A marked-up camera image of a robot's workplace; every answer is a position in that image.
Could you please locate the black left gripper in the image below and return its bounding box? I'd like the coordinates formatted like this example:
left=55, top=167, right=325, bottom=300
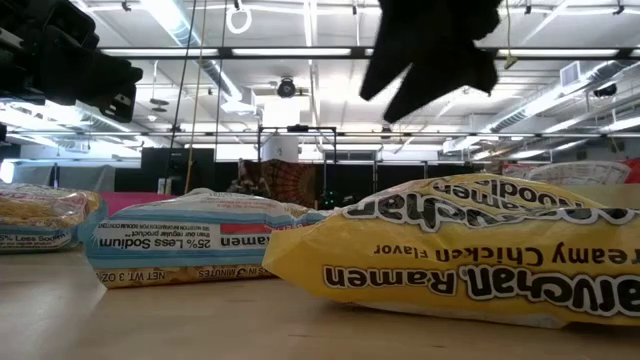
left=96, top=51, right=145, bottom=124

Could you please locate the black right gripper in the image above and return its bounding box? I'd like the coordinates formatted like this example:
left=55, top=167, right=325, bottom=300
left=359, top=0, right=504, bottom=124

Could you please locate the blue Maruchan ramen pack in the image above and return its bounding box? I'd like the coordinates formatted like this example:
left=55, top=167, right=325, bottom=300
left=83, top=187, right=329, bottom=290
left=0, top=181, right=109, bottom=255

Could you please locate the yellow Maruchan ramen pack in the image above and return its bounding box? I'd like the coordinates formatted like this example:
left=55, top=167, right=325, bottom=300
left=262, top=173, right=640, bottom=330

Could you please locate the red Maruchan ramen pack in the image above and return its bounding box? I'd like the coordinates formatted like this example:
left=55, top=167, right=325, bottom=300
left=502, top=159, right=632, bottom=187
left=619, top=157, right=640, bottom=185

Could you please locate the black cabinet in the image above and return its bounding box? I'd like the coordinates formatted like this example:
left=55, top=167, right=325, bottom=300
left=140, top=147, right=216, bottom=197

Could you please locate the black partition curtain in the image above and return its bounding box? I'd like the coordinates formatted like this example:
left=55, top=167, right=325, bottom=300
left=214, top=160, right=469, bottom=210

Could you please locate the stack of orange packets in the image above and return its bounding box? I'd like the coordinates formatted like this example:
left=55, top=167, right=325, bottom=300
left=99, top=191, right=176, bottom=216

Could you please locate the white cylinder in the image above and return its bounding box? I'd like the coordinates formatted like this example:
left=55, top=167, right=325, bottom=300
left=260, top=135, right=300, bottom=163

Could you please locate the orange patterned tapestry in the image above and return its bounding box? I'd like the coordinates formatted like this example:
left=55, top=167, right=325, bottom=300
left=259, top=158, right=318, bottom=209

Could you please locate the person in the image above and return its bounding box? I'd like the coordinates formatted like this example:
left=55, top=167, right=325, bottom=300
left=227, top=159, right=271, bottom=199

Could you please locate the white air vent box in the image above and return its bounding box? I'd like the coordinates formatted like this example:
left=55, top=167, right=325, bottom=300
left=559, top=60, right=582, bottom=89

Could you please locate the black hanging cable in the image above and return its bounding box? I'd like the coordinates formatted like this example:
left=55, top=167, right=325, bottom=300
left=163, top=0, right=200, bottom=195
left=213, top=0, right=229, bottom=162

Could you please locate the yellow hanging cord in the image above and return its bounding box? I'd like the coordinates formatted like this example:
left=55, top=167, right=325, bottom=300
left=182, top=0, right=209, bottom=198

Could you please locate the silver ventilation duct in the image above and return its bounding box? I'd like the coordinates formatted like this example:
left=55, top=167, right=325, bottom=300
left=142, top=0, right=261, bottom=115
left=487, top=59, right=640, bottom=134

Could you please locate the yellow hanging cord connector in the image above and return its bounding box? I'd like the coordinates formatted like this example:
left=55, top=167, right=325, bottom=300
left=503, top=0, right=520, bottom=71

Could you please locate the white coiled cable loop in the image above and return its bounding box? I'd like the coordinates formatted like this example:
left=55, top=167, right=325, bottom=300
left=225, top=3, right=253, bottom=35

